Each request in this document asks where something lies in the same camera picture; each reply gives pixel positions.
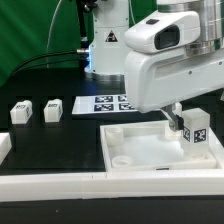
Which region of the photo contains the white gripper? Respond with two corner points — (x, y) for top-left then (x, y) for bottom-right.
(124, 11), (224, 131)

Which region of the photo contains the white square tabletop part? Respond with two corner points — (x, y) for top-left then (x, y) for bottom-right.
(100, 121), (224, 172)

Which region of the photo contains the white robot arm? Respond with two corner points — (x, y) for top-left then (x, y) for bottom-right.
(85, 0), (224, 131)

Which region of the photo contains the white sheet with markers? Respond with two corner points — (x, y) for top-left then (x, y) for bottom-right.
(72, 94), (135, 115)

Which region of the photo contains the white U-shaped fence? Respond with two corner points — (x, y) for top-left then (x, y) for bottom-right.
(0, 137), (224, 202)

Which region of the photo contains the grey thin cable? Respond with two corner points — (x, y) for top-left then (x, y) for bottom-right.
(45, 0), (64, 69)

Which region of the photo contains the black cable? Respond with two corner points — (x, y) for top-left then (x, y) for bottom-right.
(9, 49), (90, 78)

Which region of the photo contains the black camera stand pole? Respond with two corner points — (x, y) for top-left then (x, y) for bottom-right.
(75, 0), (90, 48)

